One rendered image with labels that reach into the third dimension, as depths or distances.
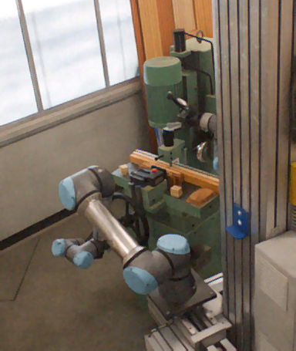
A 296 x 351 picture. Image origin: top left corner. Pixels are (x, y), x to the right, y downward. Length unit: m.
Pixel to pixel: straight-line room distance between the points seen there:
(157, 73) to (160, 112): 0.19
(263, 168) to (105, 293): 2.02
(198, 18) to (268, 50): 3.00
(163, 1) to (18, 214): 1.95
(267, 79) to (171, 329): 1.07
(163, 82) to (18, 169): 1.67
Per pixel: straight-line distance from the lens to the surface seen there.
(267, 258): 1.51
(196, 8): 4.26
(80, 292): 3.33
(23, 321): 3.25
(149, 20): 3.91
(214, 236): 2.68
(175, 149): 2.50
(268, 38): 1.30
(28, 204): 3.80
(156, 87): 2.32
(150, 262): 1.80
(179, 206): 2.39
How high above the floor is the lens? 2.16
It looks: 26 degrees down
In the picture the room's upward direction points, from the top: 6 degrees counter-clockwise
